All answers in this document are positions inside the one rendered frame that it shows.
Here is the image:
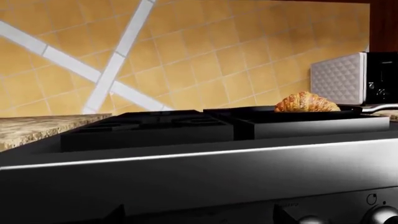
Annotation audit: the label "speckled granite kitchen counter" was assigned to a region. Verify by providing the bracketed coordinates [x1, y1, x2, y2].
[0, 113, 113, 153]

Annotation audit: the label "black stove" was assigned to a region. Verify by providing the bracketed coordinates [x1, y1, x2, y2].
[0, 109, 398, 224]

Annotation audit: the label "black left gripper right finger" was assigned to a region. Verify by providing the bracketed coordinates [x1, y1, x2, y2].
[272, 204, 295, 224]

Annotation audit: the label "silver stove knob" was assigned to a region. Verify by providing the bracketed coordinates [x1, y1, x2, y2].
[368, 205, 398, 224]
[295, 215, 328, 224]

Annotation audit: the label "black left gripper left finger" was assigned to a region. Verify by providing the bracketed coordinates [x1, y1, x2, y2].
[104, 203, 126, 224]

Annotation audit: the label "black frying pan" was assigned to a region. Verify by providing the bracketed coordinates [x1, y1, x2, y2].
[229, 103, 398, 119]

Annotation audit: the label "white and black microwave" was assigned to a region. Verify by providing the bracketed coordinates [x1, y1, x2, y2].
[310, 51, 398, 106]

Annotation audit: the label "dark brown wooden cabinet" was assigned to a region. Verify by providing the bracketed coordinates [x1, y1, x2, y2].
[369, 0, 398, 54]

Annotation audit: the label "black stove grate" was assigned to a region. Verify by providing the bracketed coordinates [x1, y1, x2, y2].
[60, 109, 234, 153]
[203, 106, 391, 141]

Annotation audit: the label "golden brown croissant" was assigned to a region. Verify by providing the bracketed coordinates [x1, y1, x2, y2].
[274, 91, 342, 113]

